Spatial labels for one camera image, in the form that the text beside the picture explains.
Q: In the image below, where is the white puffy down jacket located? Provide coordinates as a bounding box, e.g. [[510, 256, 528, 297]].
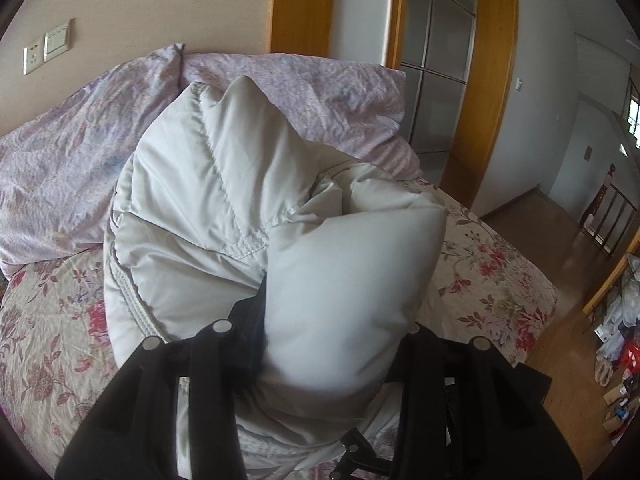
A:
[[103, 76, 447, 479]]

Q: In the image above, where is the floral quilted bedspread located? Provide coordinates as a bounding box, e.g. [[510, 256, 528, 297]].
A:
[[1, 188, 558, 474]]

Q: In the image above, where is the clutter of bags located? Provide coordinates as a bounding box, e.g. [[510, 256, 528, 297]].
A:
[[590, 255, 639, 444]]

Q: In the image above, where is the black metal railing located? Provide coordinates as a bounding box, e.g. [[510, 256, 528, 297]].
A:
[[579, 165, 638, 256]]

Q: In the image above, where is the lilac crinkled duvet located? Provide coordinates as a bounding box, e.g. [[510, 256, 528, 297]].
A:
[[1, 44, 421, 276]]

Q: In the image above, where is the frosted glass sliding door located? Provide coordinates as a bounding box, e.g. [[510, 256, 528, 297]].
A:
[[400, 0, 476, 155]]

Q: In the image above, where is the white wall socket plate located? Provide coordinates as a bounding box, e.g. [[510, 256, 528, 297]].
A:
[[23, 39, 43, 75]]

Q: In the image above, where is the white wall light switch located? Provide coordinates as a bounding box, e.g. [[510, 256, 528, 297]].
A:
[[43, 21, 70, 62]]

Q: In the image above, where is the orange wooden door frame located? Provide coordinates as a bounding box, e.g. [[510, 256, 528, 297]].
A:
[[267, 0, 518, 207]]

